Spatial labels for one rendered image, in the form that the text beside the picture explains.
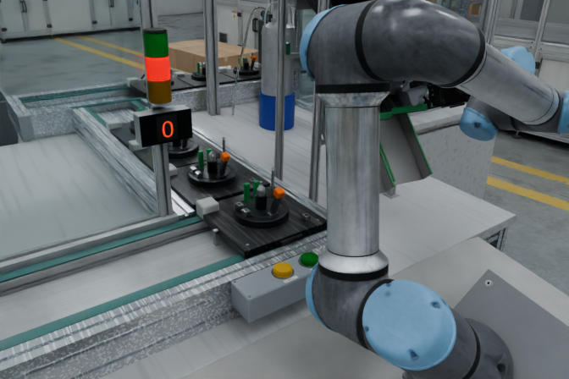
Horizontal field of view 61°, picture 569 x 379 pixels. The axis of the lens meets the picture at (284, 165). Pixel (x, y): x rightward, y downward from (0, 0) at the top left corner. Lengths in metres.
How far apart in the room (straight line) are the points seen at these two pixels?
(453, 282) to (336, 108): 0.64
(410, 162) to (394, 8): 0.81
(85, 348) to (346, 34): 0.68
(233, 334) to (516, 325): 0.52
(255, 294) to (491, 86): 0.56
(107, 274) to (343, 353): 0.53
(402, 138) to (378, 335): 0.82
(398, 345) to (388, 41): 0.41
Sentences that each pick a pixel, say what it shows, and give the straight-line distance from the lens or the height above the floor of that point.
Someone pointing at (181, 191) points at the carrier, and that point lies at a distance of 1.35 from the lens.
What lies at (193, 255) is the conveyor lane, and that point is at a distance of 1.17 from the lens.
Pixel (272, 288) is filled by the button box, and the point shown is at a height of 0.96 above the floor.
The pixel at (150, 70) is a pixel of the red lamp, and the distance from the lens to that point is 1.09.
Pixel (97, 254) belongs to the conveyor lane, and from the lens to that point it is 1.18.
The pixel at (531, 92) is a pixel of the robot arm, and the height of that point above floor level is 1.38.
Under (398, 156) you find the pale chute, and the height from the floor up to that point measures 1.05.
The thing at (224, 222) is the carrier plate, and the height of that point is 0.97.
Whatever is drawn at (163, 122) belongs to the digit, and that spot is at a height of 1.22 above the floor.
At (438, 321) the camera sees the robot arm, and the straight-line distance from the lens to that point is 0.72.
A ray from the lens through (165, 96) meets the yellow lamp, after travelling 1.10.
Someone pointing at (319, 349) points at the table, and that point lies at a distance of 1.02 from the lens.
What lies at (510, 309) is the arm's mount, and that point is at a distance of 0.93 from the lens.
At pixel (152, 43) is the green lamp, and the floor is 1.39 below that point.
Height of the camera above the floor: 1.57
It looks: 24 degrees down
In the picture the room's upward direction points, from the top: 1 degrees clockwise
